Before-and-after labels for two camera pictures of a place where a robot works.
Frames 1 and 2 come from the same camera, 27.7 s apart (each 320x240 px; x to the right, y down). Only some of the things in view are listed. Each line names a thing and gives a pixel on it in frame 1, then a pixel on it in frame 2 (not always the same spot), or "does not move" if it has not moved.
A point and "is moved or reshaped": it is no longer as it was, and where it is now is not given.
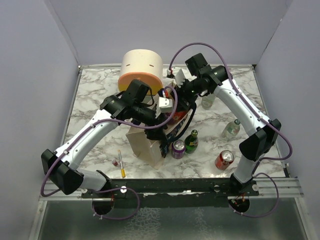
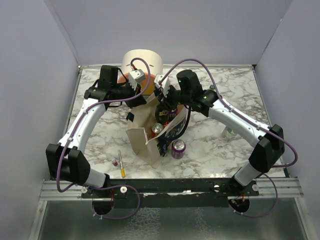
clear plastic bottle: [231, 130] does not move
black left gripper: [157, 133] → [136, 102]
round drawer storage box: [143, 64] does not move
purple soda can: [178, 149] does not move
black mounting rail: [168, 193] does not move
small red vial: [115, 162] does not move
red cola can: [225, 158] is moved or reshaped
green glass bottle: [191, 142] is moved or reshaped
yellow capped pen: [123, 170] does not move
